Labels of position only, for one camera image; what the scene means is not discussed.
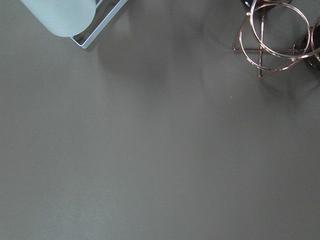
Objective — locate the white cup rack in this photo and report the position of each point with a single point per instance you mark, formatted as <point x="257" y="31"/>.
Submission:
<point x="105" y="11"/>

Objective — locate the white cup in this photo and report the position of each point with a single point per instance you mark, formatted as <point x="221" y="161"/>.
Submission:
<point x="63" y="18"/>

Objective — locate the bottle in rack upper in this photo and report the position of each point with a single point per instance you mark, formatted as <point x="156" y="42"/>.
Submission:
<point x="263" y="5"/>

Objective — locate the bottle in rack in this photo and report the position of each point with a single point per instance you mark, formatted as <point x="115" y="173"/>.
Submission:
<point x="312" y="44"/>
<point x="263" y="5"/>

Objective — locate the bottle in rack lower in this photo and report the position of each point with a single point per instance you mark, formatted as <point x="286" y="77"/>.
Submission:
<point x="312" y="44"/>

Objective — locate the copper wire bottle rack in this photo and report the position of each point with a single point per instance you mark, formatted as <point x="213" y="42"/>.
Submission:
<point x="266" y="38"/>

